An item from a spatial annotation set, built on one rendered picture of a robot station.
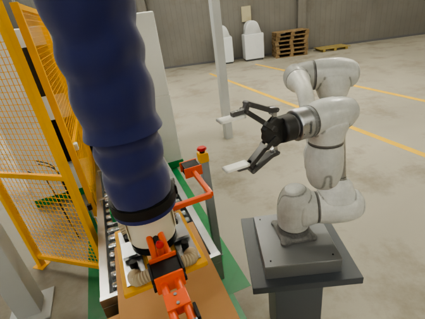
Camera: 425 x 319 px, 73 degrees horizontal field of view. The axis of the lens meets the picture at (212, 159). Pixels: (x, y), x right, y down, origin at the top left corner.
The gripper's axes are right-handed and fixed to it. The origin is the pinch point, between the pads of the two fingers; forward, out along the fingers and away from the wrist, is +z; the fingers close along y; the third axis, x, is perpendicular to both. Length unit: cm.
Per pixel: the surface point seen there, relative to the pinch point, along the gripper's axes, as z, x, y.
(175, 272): 20.2, -2.8, 31.7
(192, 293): 15, 14, 64
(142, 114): 16.3, 17.1, -8.0
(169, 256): 19.9, 4.8, 32.4
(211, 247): -11, 68, 99
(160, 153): 13.7, 19.5, 5.9
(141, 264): 29, 19, 45
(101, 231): 53, 121, 99
